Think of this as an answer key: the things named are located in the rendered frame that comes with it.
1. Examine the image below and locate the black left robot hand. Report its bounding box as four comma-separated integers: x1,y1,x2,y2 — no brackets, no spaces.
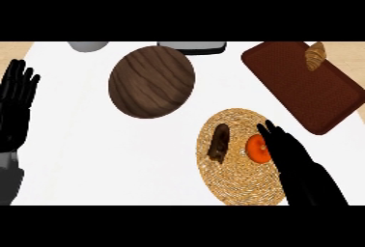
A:
0,59,43,154

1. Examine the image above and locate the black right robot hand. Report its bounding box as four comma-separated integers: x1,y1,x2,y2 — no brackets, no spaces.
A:
256,120,349,206

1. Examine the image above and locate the orange squash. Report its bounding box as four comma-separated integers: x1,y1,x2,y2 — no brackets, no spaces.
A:
244,134,274,165

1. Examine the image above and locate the woven straw round placemat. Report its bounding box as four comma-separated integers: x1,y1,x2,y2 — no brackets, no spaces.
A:
195,107,290,206

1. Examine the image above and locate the brown wooden oval bowl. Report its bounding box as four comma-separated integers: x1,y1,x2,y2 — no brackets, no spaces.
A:
107,45,197,120

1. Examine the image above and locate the dark brown chocolate eclair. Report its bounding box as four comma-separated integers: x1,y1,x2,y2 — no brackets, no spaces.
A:
207,123,232,165

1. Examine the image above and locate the grey rounded object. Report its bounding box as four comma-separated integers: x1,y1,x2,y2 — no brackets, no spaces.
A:
67,41,110,53

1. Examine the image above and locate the dark red rectangular tray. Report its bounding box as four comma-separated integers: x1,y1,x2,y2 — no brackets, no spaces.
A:
240,41,365,136

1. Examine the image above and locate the golden brown croissant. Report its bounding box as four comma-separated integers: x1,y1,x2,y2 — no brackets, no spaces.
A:
305,41,328,72

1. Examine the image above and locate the grey and black appliance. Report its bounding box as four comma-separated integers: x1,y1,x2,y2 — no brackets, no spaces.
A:
157,41,228,56

